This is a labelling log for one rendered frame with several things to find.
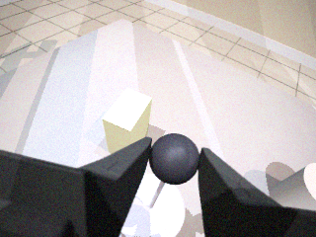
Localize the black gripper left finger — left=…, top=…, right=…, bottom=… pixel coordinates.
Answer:
left=0, top=137, right=152, bottom=237

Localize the white cylinder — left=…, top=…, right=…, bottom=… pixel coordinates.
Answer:
left=270, top=163, right=316, bottom=210

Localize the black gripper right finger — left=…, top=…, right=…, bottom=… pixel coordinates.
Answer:
left=197, top=147, right=316, bottom=237

